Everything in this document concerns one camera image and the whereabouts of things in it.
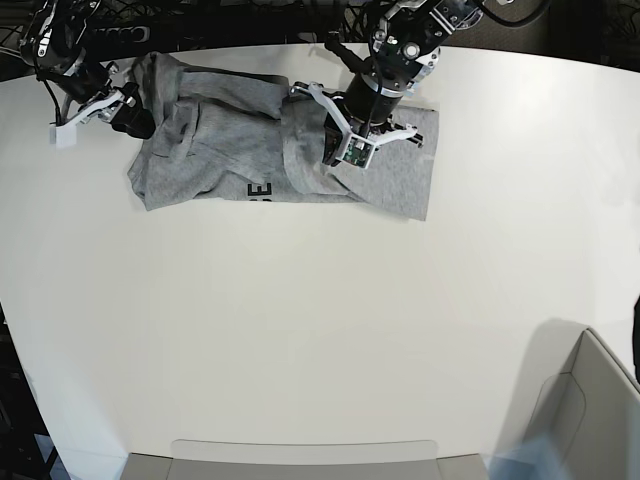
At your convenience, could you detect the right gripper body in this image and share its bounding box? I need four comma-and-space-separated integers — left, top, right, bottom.
59, 62, 140, 126

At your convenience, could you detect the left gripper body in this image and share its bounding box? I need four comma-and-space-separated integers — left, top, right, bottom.
288, 72, 420, 149

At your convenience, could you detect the grey T-shirt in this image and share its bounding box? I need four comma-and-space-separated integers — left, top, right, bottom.
128, 53, 439, 220

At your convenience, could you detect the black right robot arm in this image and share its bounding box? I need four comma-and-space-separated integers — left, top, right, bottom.
18, 1, 155, 148

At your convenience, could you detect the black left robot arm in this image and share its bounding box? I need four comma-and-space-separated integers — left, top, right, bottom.
291, 0, 550, 169

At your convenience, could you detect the black power strip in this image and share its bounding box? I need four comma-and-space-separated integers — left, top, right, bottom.
94, 25, 151, 44

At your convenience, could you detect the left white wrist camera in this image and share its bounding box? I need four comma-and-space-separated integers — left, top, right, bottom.
335, 134, 376, 169

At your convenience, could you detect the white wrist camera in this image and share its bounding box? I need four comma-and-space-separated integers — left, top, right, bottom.
335, 134, 376, 169
49, 124, 77, 149

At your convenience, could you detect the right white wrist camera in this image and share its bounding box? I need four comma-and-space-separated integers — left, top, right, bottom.
49, 124, 77, 149

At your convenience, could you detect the black cable bundle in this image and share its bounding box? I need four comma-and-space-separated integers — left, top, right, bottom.
299, 0, 391, 49

